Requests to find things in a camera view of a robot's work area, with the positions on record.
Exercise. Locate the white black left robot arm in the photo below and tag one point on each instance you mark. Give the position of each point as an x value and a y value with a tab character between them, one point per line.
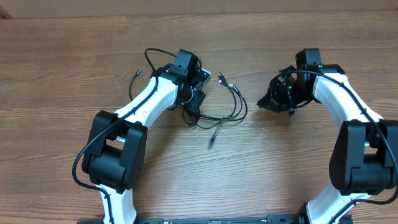
113	157

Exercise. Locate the cardboard back wall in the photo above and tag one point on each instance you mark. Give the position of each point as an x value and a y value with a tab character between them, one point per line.
32	9

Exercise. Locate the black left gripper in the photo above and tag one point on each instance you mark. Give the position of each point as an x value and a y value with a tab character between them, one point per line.
194	105

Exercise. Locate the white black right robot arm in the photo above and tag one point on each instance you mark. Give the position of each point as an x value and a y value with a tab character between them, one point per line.
364	159

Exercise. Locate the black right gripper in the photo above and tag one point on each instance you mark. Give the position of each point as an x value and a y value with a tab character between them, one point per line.
278	93

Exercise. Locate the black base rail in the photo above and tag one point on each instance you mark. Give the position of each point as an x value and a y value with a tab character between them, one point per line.
217	220

